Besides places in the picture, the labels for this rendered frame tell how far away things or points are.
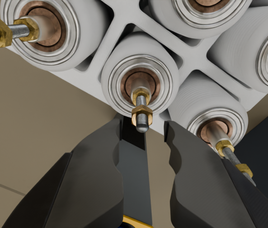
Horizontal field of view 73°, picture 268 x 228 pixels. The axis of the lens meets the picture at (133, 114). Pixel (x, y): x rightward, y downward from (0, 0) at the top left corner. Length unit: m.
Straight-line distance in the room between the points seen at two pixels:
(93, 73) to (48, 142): 0.38
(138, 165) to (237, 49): 0.23
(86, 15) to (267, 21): 0.19
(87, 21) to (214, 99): 0.17
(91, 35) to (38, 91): 0.36
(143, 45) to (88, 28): 0.06
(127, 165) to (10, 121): 0.42
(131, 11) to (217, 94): 0.16
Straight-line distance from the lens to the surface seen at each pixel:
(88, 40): 0.22
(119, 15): 0.28
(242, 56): 0.25
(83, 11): 0.22
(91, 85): 0.30
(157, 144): 0.58
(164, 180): 0.69
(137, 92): 0.18
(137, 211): 0.28
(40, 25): 0.20
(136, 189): 0.30
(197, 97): 0.26
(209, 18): 0.21
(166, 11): 0.21
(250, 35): 0.25
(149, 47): 0.21
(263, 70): 0.25
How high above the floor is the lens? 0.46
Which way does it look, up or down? 62 degrees down
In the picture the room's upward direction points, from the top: 178 degrees counter-clockwise
